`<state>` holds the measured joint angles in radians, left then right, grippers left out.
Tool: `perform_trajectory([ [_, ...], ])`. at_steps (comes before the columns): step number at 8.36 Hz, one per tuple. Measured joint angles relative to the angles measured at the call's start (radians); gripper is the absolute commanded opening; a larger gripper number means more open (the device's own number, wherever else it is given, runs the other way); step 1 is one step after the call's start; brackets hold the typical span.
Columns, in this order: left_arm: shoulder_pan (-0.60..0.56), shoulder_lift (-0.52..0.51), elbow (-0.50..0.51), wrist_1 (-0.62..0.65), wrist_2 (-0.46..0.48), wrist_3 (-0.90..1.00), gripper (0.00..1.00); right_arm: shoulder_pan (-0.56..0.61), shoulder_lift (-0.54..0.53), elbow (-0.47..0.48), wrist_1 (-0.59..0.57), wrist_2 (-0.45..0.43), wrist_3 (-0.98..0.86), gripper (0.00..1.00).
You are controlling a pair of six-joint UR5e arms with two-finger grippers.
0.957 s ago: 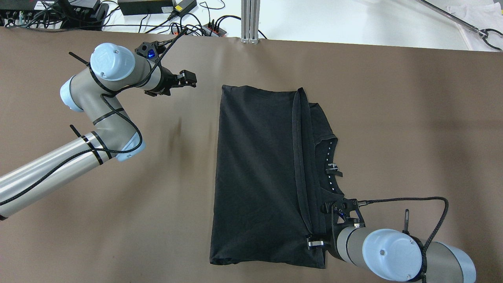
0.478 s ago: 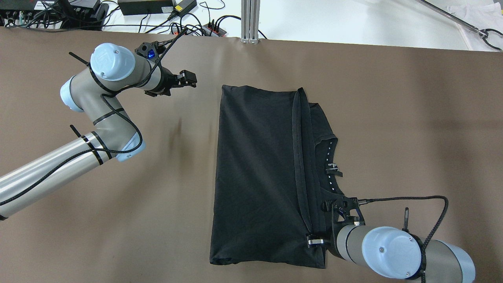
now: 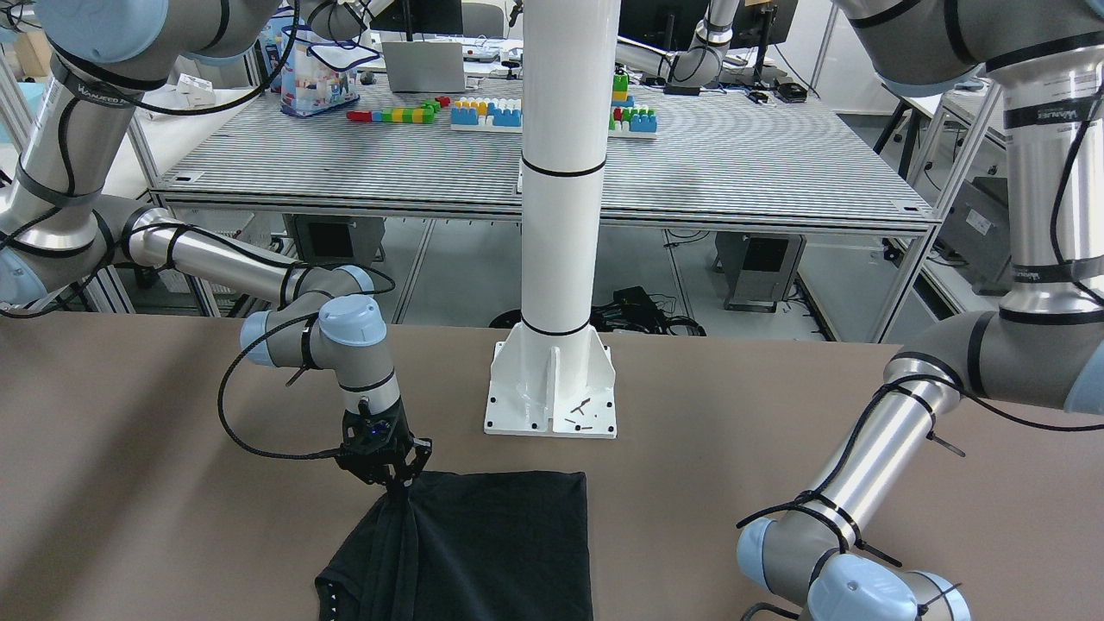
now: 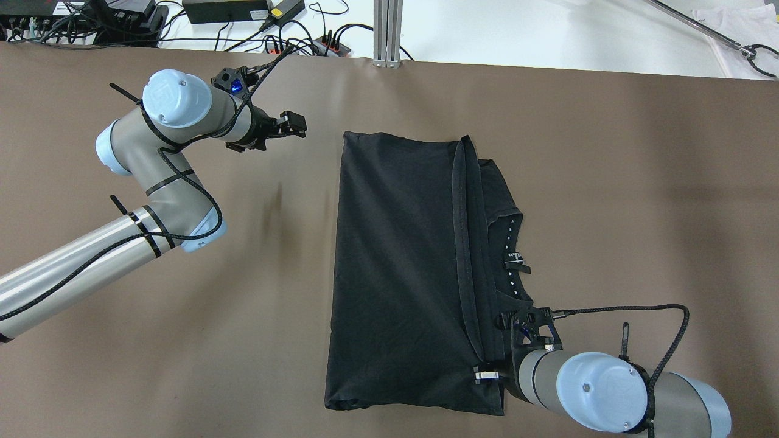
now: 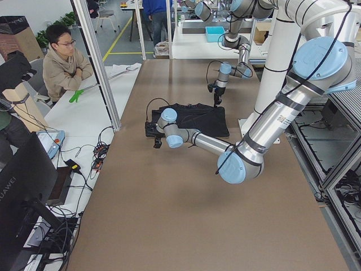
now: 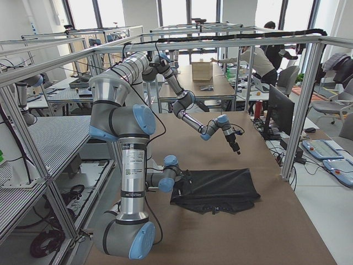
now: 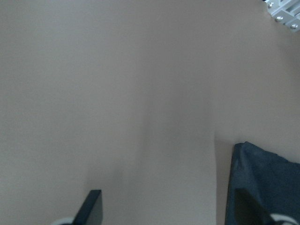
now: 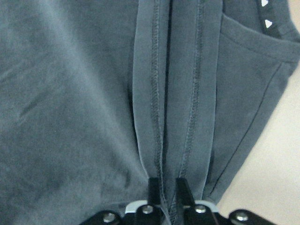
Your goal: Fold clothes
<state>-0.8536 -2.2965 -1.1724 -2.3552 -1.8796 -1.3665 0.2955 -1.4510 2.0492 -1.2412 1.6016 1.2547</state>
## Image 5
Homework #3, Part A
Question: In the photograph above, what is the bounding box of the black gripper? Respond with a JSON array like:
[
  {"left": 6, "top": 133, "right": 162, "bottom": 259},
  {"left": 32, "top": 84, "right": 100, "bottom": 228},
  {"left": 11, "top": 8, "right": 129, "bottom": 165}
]
[
  {"left": 151, "top": 130, "right": 165, "bottom": 149},
  {"left": 214, "top": 86, "right": 224, "bottom": 108}
]

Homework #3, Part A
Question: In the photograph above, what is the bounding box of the black t-shirt with logo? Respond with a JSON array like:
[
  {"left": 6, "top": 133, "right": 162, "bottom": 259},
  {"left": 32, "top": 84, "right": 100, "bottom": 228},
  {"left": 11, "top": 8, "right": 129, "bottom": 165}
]
[{"left": 151, "top": 103, "right": 230, "bottom": 137}]

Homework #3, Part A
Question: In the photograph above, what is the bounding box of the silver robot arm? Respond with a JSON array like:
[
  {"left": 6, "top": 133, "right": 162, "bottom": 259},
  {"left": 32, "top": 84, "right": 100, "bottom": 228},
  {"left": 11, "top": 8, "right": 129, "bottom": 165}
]
[
  {"left": 208, "top": 1, "right": 274, "bottom": 107},
  {"left": 153, "top": 1, "right": 360, "bottom": 183}
]

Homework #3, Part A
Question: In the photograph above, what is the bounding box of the orange USB hub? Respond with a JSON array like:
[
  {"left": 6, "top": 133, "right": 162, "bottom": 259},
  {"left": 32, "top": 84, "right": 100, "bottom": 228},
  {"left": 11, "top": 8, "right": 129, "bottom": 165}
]
[{"left": 91, "top": 142, "right": 109, "bottom": 172}]

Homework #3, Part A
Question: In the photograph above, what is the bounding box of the blue plastic bin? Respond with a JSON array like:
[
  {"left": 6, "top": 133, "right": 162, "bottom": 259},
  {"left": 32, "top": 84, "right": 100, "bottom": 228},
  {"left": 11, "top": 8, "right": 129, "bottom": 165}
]
[{"left": 205, "top": 26, "right": 225, "bottom": 43}]

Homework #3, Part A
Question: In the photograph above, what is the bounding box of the long metal grabber pole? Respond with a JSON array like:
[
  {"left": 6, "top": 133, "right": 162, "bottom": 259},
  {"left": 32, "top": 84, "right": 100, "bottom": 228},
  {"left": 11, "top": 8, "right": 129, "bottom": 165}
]
[{"left": 79, "top": 63, "right": 141, "bottom": 90}]

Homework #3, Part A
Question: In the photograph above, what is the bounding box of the black power adapter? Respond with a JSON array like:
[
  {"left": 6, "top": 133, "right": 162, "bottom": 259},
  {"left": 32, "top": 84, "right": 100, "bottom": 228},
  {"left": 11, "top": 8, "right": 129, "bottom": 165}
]
[{"left": 65, "top": 159, "right": 81, "bottom": 172}]

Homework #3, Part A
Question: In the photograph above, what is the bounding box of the cardboard box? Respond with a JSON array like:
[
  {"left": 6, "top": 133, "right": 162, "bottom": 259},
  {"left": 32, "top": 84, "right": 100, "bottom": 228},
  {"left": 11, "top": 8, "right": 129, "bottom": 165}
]
[{"left": 253, "top": 22, "right": 271, "bottom": 45}]

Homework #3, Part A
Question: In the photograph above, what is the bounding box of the green grabber tool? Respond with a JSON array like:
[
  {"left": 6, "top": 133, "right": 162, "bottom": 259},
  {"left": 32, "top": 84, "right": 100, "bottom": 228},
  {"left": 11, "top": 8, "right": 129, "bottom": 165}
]
[{"left": 69, "top": 89, "right": 85, "bottom": 103}]

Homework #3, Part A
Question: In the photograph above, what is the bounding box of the teach pendant tablet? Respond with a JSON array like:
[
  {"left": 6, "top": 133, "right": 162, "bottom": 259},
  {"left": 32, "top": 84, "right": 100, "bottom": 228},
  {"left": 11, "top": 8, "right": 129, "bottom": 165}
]
[{"left": 36, "top": 130, "right": 65, "bottom": 159}]

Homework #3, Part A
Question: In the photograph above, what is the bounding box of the standing person in blue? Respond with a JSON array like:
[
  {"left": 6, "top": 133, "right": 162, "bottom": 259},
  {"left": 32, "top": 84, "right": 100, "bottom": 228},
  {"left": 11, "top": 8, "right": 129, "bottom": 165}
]
[{"left": 142, "top": 0, "right": 168, "bottom": 47}]

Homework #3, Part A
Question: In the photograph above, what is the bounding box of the seated man in beige hoodie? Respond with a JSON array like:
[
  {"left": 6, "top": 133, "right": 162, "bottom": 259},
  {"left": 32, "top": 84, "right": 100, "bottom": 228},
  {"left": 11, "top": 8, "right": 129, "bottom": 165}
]
[{"left": 43, "top": 24, "right": 94, "bottom": 104}]

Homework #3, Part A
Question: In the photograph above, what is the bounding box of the black Huawei monitor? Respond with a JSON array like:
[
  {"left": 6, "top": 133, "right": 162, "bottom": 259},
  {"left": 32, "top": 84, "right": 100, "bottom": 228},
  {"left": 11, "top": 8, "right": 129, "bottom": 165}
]
[{"left": 1, "top": 132, "right": 61, "bottom": 261}]

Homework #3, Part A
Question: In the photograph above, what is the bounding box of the aluminium frame post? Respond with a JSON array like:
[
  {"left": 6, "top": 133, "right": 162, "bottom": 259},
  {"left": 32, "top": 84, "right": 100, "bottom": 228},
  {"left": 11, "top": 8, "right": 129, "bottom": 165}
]
[{"left": 73, "top": 0, "right": 121, "bottom": 132}]

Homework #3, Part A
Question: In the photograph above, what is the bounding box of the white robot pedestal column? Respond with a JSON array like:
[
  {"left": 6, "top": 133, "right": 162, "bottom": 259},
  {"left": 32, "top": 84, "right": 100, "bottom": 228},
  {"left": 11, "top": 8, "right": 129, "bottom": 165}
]
[{"left": 241, "top": 1, "right": 306, "bottom": 147}]

